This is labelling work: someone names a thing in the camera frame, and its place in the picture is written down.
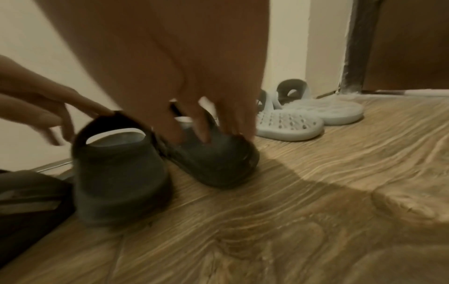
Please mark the person's left hand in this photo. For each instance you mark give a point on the person's left hand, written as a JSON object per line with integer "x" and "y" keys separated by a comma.
{"x": 31, "y": 91}

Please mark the person's right hand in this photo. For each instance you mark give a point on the person's right hand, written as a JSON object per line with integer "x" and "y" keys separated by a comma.
{"x": 168, "y": 55}

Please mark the dark grey slipper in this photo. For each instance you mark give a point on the dark grey slipper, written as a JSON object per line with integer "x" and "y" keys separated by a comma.
{"x": 119, "y": 177}
{"x": 214, "y": 160}

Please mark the black bag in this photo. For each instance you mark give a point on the black bag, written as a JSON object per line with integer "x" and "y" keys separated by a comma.
{"x": 28, "y": 208}

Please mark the light blue perforated slipper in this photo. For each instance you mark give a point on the light blue perforated slipper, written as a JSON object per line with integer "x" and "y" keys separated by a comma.
{"x": 291, "y": 124}
{"x": 333, "y": 111}

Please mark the brown wooden door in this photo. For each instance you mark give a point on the brown wooden door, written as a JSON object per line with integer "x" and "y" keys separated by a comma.
{"x": 410, "y": 44}

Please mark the dark door frame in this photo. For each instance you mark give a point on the dark door frame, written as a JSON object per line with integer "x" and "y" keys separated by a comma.
{"x": 361, "y": 44}

